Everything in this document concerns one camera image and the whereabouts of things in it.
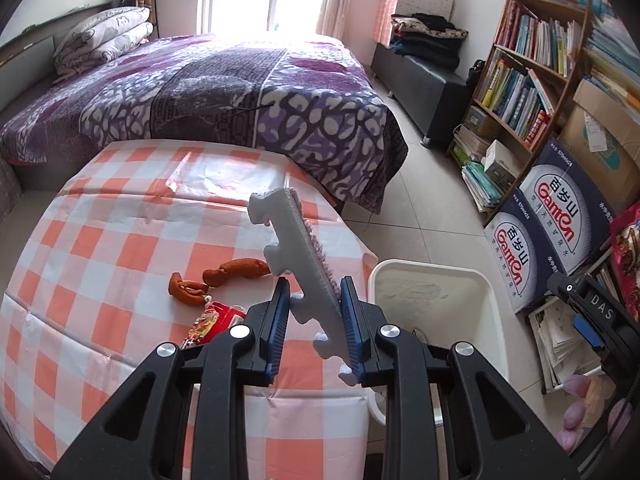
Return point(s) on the blue water carton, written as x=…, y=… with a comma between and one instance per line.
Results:
x=520, y=260
x=560, y=195

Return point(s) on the brown cardboard box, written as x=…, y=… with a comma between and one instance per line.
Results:
x=600, y=160

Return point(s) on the dark storage bench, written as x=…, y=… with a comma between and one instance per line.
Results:
x=425, y=95

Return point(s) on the red printed bag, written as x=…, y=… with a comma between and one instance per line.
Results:
x=627, y=255

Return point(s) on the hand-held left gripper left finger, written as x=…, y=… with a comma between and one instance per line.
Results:
x=277, y=325

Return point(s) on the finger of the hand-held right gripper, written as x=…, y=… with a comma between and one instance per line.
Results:
x=587, y=332

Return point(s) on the pile of folded clothes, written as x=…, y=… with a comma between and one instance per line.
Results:
x=425, y=40

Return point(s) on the long white foam strip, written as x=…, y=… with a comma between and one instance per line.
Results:
x=295, y=240

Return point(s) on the pale curtain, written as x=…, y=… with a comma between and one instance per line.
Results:
x=337, y=0

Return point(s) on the bed with purple quilt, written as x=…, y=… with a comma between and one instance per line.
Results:
x=200, y=85

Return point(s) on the black bag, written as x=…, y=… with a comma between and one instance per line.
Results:
x=476, y=72

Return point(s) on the person's right hand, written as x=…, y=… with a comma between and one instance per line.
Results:
x=575, y=385

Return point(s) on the wooden bookshelf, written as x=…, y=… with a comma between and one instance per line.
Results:
x=530, y=62

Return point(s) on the short brown peel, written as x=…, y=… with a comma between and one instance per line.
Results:
x=180, y=290

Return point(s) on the row of thick books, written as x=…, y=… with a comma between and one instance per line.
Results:
x=510, y=95

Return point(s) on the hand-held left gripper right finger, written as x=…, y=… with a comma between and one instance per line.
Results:
x=352, y=330

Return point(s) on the row of thin books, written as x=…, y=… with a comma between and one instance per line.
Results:
x=535, y=35

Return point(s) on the orange checked tablecloth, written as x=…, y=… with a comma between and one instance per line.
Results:
x=100, y=260

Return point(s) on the folded grey white quilt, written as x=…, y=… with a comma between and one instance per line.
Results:
x=100, y=35

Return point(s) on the stack of white papers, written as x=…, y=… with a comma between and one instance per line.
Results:
x=560, y=345

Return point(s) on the dark bed frame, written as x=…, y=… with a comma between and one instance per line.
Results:
x=35, y=42

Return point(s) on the stack of flat books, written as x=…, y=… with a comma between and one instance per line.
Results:
x=615, y=45

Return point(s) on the white trash bin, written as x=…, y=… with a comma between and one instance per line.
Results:
x=430, y=295

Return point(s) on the red snack packet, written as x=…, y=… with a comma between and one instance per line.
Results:
x=215, y=322

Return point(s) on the long brown peel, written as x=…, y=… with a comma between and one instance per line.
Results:
x=240, y=268

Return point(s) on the stack of papers and boxes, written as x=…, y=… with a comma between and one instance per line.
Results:
x=480, y=180

